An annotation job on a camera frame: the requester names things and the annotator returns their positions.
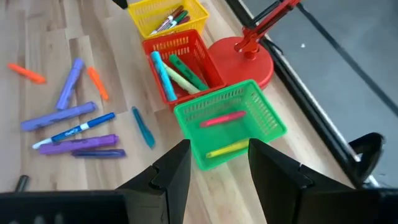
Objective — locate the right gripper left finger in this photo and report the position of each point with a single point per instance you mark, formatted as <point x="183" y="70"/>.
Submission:
<point x="171" y="180"/>

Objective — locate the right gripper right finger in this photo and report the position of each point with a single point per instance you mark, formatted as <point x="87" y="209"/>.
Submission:
<point x="273" y="180"/>

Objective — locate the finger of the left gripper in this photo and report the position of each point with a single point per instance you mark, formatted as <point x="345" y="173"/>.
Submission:
<point x="121" y="3"/>

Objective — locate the brown Expo marker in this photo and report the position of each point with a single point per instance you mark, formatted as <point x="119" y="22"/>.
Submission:
<point x="164" y="24"/>

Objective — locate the yellow slim highlighter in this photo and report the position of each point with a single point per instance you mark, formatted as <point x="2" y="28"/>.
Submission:
<point x="227" y="148"/>

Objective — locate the teal slim highlighter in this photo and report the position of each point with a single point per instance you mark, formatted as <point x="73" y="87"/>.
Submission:
<point x="143" y="127"/>

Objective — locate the green Expo marker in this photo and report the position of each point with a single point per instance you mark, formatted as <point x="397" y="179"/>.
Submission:
<point x="180" y="16"/>

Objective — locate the red Expo marker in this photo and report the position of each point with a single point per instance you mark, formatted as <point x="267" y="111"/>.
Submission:
<point x="185" y="20"/>

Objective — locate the dark purple slim highlighter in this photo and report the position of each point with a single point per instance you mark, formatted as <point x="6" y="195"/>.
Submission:
<point x="99" y="153"/>

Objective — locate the pink slim highlighter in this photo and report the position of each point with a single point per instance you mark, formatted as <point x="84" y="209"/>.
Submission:
<point x="222" y="119"/>

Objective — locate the orange slim highlighter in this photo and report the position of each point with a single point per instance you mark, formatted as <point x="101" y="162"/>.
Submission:
<point x="98" y="82"/>
<point x="26" y="73"/>

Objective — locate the green Sharpie highlighter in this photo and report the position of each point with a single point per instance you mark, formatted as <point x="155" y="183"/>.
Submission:
<point x="188" y="72"/>

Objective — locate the pale green highlighter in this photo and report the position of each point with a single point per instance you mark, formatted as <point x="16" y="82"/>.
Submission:
<point x="182" y="81"/>

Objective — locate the blue Expo marker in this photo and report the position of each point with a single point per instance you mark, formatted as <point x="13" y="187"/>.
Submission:
<point x="74" y="130"/>

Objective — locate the black Expo marker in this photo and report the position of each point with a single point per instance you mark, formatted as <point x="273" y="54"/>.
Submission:
<point x="21" y="183"/>

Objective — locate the yellow plastic basket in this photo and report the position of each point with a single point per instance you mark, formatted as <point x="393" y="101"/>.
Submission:
<point x="146" y="15"/>

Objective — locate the green plastic basket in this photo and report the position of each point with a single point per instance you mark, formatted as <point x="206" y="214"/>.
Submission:
<point x="261" y="124"/>

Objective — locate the red plastic basket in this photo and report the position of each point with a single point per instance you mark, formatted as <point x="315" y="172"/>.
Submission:
<point x="205" y="62"/>

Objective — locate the red desk lamp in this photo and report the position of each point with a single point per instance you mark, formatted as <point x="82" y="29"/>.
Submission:
<point x="239" y="62"/>

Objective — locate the black frame clamp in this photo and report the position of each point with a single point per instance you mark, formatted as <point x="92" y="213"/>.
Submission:
<point x="373" y="146"/>

